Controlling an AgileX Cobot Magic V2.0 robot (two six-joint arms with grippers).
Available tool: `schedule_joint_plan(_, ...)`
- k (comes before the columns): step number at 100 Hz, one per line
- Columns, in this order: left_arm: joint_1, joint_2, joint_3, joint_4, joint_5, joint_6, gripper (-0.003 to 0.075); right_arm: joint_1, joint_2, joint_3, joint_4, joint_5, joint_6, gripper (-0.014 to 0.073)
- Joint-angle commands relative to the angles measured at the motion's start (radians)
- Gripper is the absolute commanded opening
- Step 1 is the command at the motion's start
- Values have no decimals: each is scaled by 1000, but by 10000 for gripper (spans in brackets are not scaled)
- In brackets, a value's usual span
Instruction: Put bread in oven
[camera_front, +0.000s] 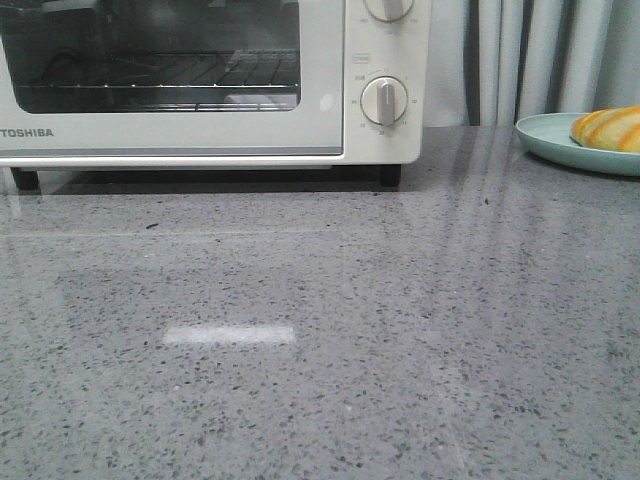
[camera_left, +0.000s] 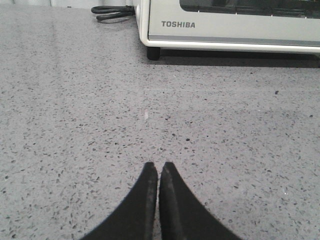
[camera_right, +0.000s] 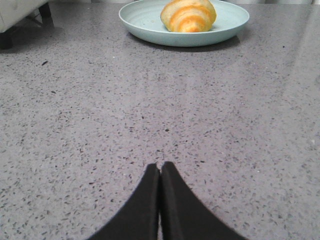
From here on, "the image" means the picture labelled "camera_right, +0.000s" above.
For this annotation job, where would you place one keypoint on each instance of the golden striped bread roll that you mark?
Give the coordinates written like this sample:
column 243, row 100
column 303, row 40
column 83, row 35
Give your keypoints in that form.
column 188, row 16

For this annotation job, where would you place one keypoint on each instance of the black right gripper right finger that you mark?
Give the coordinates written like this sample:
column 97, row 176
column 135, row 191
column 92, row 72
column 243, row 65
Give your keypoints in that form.
column 183, row 215

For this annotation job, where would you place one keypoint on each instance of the light teal round plate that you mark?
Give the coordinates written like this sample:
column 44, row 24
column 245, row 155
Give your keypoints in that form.
column 142, row 19

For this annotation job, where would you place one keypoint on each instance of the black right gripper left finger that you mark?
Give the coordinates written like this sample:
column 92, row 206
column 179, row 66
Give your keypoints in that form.
column 138, row 218

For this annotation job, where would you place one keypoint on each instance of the white toaster oven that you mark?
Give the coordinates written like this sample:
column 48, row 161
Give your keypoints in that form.
column 13, row 11

